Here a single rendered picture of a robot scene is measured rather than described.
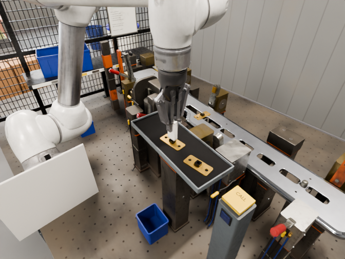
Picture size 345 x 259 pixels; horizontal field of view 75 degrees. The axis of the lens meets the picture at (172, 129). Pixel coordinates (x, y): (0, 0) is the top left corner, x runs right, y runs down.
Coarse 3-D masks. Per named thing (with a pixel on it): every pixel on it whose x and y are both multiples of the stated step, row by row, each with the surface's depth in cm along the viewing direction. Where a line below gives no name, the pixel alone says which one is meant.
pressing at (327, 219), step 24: (144, 72) 153; (192, 96) 129; (192, 120) 110; (216, 120) 110; (264, 144) 96; (264, 168) 86; (288, 168) 86; (288, 192) 77; (336, 192) 77; (336, 216) 70
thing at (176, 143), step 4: (164, 136) 75; (164, 140) 73; (168, 140) 73; (172, 140) 72; (176, 140) 73; (168, 144) 72; (172, 144) 72; (176, 144) 72; (180, 144) 72; (184, 144) 72; (176, 148) 70; (180, 148) 70
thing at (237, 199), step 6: (228, 192) 58; (234, 192) 58; (240, 192) 58; (222, 198) 57; (228, 198) 56; (234, 198) 56; (240, 198) 56; (246, 198) 56; (252, 198) 56; (228, 204) 56; (234, 204) 55; (240, 204) 55; (246, 204) 55; (252, 204) 56; (234, 210) 55; (240, 210) 54
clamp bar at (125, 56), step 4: (124, 52) 123; (128, 52) 124; (124, 56) 121; (128, 56) 122; (124, 60) 125; (128, 60) 123; (128, 64) 125; (128, 68) 126; (128, 72) 129; (132, 72) 129; (132, 76) 130
